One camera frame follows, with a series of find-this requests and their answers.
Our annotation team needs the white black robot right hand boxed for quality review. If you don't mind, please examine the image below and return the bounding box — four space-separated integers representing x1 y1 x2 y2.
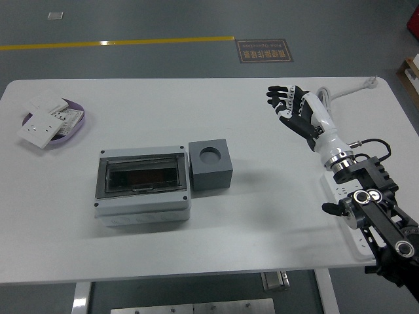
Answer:
266 84 350 165

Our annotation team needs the grey enclosure box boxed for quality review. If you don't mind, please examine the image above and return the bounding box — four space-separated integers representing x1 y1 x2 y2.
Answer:
94 145 192 228

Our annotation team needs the grey cube with round hole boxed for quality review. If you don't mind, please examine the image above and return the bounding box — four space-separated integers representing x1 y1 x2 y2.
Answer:
188 138 234 192

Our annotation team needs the white power strip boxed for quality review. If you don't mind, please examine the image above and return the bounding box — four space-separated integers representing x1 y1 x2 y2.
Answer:
319 171 377 263

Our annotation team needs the wooden crate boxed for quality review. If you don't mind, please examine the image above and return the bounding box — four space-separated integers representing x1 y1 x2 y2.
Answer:
395 56 419 109

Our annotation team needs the brown floor sign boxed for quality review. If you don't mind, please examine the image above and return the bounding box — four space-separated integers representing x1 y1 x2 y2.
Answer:
235 39 295 64

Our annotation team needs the red object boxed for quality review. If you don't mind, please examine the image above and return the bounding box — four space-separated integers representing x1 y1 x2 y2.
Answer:
407 5 419 33

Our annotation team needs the white table leg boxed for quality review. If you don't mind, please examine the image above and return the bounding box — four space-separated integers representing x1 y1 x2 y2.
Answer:
314 270 341 314
71 281 92 314

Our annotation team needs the purple tray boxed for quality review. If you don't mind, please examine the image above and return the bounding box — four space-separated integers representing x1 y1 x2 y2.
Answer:
21 97 86 146

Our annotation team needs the white multi-hole socket panel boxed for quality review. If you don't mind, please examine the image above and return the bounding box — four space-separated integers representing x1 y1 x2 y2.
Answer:
48 109 84 137

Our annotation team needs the white power cord with plug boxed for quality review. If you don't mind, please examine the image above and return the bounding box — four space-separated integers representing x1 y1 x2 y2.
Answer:
315 75 380 116

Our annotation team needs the metal base plate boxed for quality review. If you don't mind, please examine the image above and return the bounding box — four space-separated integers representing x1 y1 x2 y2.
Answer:
110 298 276 314

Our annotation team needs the white wall switch plate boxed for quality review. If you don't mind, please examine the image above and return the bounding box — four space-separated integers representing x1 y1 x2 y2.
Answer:
22 88 70 115

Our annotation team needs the white wall socket plate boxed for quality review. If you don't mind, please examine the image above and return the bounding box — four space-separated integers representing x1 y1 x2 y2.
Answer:
16 109 65 150

